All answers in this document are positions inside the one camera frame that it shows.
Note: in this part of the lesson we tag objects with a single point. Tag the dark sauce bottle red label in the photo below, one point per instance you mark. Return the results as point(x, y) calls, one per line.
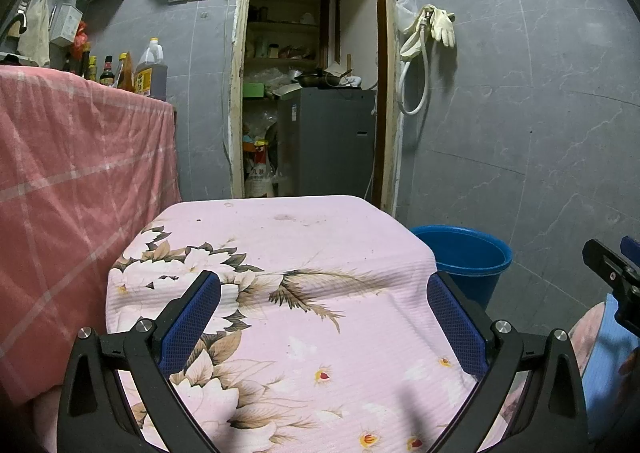
point(106, 75)

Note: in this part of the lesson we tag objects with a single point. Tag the yellow sauce bottle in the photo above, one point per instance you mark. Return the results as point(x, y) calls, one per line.
point(92, 70)

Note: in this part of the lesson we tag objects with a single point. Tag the hanging beige towel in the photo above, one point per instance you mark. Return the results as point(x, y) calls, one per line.
point(36, 33)

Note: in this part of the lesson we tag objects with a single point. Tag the wooden shelf unit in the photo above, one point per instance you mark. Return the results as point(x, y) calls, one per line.
point(285, 24)

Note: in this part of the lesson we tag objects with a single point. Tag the wooden door frame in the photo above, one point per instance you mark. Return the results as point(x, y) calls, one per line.
point(237, 83)

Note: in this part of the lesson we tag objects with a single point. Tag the black wok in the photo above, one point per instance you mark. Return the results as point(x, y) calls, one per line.
point(312, 79)

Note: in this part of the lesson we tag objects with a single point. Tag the pink plaid cloth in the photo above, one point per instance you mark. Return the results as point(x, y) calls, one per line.
point(75, 183)

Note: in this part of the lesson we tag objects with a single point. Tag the white rice sack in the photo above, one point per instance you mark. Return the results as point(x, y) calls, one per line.
point(260, 178)

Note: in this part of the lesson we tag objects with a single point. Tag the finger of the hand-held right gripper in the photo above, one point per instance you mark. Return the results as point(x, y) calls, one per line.
point(602, 260)
point(631, 247)

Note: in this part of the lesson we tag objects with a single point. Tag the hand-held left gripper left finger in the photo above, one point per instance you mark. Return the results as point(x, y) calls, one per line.
point(192, 323)

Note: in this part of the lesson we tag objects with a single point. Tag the pink cloth covered table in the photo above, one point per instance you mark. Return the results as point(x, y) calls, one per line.
point(300, 333)

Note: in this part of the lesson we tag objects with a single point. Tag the red plastic bag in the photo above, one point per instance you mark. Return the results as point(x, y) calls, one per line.
point(80, 40)

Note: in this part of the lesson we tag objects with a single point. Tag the orange seasoning packet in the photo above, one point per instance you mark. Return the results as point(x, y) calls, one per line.
point(126, 78)

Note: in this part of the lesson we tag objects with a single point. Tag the blue plastic bucket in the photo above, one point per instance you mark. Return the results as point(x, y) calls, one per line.
point(470, 278)

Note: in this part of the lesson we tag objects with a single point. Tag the grey refrigerator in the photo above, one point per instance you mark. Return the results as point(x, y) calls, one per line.
point(325, 143)

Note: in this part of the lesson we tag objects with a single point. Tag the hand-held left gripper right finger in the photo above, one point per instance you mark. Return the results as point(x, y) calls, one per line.
point(455, 328)

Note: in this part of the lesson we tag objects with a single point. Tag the green box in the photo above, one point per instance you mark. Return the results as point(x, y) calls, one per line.
point(254, 90)

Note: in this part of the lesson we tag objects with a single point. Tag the white wall box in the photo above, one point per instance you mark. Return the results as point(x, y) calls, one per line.
point(65, 25)

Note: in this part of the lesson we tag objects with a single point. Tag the cream rubber gloves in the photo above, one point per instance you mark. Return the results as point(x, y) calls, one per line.
point(442, 25)

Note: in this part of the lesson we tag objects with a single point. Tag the person's blue pink clothing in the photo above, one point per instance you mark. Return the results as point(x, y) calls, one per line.
point(607, 373)

